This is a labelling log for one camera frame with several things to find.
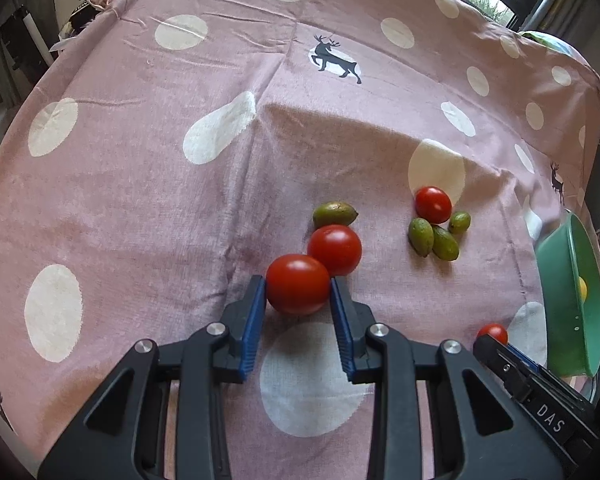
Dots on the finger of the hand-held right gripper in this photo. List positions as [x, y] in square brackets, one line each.
[495, 357]
[527, 360]

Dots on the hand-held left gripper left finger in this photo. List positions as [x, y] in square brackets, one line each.
[252, 330]

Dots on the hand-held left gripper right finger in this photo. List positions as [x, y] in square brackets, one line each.
[341, 330]

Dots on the small red tomato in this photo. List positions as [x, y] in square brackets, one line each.
[492, 332]

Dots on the large red tomato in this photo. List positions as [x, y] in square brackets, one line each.
[297, 284]
[336, 249]

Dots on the green bowl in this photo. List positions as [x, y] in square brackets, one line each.
[562, 280]

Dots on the yellow lemon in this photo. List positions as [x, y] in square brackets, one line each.
[582, 288]

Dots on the small green oval fruit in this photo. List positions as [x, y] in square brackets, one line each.
[459, 221]

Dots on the medium red tomato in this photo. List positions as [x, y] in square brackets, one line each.
[432, 204]

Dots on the pink polka dot cloth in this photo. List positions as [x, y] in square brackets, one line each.
[130, 160]

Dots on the colourful cloth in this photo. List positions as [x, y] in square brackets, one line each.
[550, 42]

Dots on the white roll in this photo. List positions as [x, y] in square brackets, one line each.
[36, 35]

